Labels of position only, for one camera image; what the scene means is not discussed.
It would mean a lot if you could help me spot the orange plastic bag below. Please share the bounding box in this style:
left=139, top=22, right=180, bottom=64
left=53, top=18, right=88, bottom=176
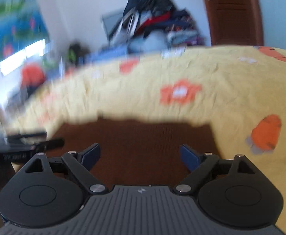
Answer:
left=21, top=63, right=46, bottom=87

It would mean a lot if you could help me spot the blue quilted blanket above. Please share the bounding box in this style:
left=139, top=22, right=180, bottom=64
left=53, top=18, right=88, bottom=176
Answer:
left=77, top=45, right=128, bottom=65

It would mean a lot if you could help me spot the pile of clothes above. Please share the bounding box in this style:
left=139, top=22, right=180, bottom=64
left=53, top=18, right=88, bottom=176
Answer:
left=107, top=0, right=205, bottom=50

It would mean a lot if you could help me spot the black bag on floor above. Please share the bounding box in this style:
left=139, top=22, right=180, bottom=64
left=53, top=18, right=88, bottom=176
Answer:
left=67, top=42, right=90, bottom=65

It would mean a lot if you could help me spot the brown knit sweater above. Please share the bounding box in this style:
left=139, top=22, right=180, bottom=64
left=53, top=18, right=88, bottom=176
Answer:
left=47, top=118, right=219, bottom=188

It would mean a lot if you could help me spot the yellow patterned bed quilt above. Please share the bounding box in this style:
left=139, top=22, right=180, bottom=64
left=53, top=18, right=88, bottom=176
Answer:
left=5, top=46, right=286, bottom=232

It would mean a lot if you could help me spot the grey framed panel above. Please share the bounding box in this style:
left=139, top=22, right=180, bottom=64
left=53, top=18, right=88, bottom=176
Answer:
left=101, top=10, right=123, bottom=41

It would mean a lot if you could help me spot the brown wooden door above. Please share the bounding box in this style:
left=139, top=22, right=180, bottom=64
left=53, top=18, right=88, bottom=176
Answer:
left=204, top=0, right=264, bottom=46

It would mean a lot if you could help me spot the lotus flower wall poster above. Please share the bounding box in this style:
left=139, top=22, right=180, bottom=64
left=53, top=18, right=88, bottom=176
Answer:
left=0, top=0, right=50, bottom=76

